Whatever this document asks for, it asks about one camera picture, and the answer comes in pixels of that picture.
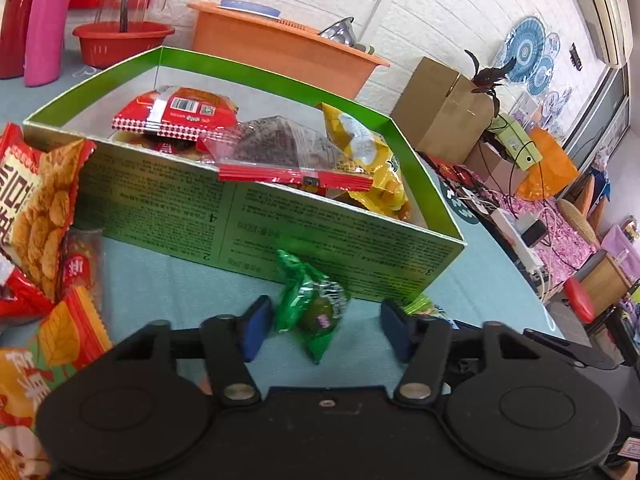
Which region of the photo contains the air conditioner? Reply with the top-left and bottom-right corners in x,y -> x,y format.
577,0 -> 634,68

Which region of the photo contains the orange green snack bag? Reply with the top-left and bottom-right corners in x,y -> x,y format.
0,286 -> 112,429

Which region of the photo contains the red thermos jug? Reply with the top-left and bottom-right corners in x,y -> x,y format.
0,0 -> 32,79

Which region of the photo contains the orange plastic basin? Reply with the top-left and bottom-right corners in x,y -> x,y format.
188,1 -> 390,100

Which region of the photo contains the dark red plant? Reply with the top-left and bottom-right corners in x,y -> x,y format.
464,50 -> 516,117

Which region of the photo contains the yellow chips bag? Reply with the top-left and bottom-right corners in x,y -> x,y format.
320,103 -> 411,221

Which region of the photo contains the small red wrapped candy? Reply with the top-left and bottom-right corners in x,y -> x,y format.
60,228 -> 103,313

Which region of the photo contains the steel bowl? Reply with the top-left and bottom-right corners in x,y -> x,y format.
318,16 -> 357,48

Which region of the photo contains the white power strip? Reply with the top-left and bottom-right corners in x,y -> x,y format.
490,208 -> 544,273

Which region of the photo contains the green cardboard box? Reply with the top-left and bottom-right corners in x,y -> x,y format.
23,47 -> 465,300

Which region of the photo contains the pink thermos bottle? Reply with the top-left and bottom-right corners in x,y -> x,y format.
24,0 -> 70,87

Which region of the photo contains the blue round wall decoration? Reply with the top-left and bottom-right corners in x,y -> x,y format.
503,16 -> 546,84

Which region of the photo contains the red peanut snack bag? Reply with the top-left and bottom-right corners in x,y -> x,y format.
1,122 -> 96,324

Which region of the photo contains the clear red-edged dates bag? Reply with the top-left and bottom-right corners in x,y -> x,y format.
196,116 -> 373,191

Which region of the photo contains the red plastic basket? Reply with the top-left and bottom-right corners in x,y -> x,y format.
73,22 -> 175,70

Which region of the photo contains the dark blue white snack pack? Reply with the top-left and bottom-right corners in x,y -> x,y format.
0,426 -> 51,480

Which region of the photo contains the brown cardboard box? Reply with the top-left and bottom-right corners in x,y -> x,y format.
390,58 -> 494,164

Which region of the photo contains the blue lidded bowl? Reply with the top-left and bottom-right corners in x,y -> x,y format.
219,0 -> 281,20

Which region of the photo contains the red checkered snack pack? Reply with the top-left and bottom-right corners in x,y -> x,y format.
112,86 -> 238,142

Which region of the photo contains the green candy pack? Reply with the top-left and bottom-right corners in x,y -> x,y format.
273,249 -> 350,364

